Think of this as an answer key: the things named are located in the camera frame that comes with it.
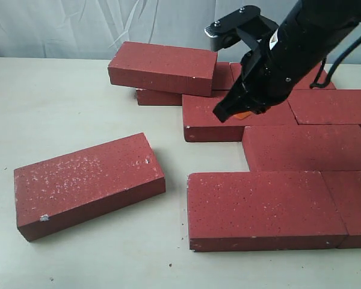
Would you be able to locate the center right red brick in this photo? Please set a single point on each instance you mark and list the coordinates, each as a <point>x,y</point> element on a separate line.
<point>303,148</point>

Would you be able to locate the white fabric backdrop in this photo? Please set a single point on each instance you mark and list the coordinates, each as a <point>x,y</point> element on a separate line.
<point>96,29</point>

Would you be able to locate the front right red brick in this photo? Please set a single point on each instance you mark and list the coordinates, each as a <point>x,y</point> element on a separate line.
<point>345,189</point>

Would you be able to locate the angled red brick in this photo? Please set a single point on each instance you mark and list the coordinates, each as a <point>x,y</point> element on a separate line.
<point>201,125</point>

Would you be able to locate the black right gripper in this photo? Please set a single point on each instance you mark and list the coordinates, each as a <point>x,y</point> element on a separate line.
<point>279,62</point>

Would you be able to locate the right middle-row red brick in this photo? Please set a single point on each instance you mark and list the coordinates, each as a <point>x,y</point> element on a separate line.
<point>326,107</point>

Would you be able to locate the front left red brick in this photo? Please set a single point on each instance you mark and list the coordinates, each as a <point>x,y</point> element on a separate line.
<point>250,211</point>

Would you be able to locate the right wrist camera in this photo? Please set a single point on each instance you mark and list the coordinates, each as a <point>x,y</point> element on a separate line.
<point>245,24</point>

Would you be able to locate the speckled white-flecked red brick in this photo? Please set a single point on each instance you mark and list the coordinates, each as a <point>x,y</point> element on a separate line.
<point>65,191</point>

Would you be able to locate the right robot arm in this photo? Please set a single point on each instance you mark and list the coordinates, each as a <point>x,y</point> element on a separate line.
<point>326,24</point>

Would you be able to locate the top stacked red brick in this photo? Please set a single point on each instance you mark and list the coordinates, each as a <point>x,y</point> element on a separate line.
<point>163,68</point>

